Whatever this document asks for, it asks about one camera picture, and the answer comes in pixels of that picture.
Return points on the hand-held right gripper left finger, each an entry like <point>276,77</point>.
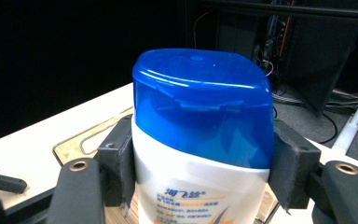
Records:
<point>116,161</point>

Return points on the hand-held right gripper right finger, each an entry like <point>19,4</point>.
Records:
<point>292,165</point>

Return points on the white bottle with blue cap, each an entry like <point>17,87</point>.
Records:
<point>199,124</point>

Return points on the white stand leg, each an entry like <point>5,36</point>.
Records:
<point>352,124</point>

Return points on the dark equipment rack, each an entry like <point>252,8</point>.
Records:
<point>317,62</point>

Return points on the black metal bar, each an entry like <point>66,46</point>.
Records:
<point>292,11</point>

